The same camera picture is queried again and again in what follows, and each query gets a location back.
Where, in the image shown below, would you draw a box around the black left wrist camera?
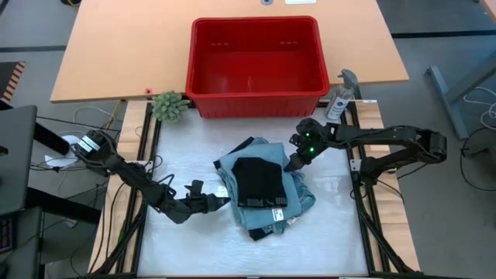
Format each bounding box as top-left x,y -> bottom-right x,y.
184,178 -> 205,197

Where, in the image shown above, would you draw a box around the small green succulent plant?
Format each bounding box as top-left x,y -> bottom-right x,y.
150,90 -> 191,124

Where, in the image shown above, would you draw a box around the black desk support bar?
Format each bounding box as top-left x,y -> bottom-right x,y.
33,122 -> 71,156

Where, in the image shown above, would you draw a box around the black keyboard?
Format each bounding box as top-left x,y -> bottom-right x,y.
0,215 -> 15,253

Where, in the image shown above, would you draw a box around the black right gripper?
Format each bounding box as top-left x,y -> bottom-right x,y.
283,118 -> 331,174

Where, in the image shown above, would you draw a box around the light blue jeans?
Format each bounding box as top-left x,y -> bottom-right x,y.
215,137 -> 303,231

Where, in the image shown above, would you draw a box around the grey metal table leg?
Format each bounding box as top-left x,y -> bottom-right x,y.
425,50 -> 496,140

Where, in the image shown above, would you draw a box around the grey laptop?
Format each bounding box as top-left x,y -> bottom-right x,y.
0,104 -> 38,216

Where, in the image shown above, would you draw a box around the red plastic laundry bin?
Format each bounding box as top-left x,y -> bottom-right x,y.
184,15 -> 331,119

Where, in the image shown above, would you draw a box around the light wooden side board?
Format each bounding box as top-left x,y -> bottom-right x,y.
88,100 -> 156,274
354,99 -> 422,272

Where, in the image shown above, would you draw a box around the clear spray bottle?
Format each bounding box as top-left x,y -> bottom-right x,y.
324,69 -> 360,121

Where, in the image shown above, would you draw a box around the black boxer briefs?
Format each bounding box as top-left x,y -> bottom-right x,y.
231,156 -> 289,209

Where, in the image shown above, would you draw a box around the white round disc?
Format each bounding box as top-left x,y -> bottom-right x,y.
44,134 -> 84,168

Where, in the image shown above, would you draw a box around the dark navy garment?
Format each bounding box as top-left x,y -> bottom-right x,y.
212,135 -> 274,243

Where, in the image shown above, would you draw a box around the hazard-striped floor mat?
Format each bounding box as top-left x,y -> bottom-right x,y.
0,60 -> 26,104

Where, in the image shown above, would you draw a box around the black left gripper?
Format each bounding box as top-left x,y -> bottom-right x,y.
164,191 -> 232,226

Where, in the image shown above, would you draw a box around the large tan wooden table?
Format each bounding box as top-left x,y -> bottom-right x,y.
50,0 -> 411,104

